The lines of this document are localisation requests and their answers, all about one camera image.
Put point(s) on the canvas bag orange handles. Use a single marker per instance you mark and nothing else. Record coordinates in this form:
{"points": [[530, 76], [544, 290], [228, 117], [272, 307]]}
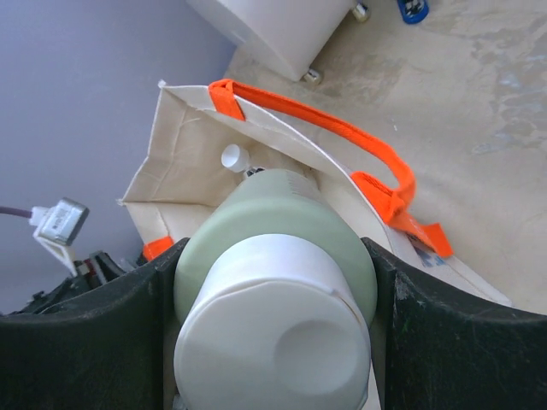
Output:
{"points": [[181, 181]]}

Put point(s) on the green bottle white cap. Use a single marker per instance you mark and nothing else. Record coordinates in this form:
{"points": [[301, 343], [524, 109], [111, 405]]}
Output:
{"points": [[275, 295]]}

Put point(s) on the blue black tool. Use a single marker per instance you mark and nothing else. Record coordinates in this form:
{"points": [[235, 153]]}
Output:
{"points": [[413, 11]]}

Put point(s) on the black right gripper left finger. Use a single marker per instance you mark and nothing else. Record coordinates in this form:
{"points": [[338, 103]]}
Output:
{"points": [[107, 349]]}

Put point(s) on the small silver cap bottle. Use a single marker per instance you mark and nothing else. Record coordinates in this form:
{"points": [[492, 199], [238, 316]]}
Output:
{"points": [[252, 171]]}

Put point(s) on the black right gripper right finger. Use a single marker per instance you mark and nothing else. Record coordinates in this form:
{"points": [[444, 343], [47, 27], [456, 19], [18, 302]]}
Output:
{"points": [[437, 347]]}

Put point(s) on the large white cylindrical container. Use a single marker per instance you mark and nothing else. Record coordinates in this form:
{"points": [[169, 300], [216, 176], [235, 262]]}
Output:
{"points": [[285, 36]]}

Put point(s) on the clear bottle white cap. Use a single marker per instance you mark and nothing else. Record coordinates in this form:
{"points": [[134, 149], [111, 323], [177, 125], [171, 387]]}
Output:
{"points": [[235, 158]]}

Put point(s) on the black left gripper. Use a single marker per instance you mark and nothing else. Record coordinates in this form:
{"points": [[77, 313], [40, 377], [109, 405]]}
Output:
{"points": [[95, 271]]}

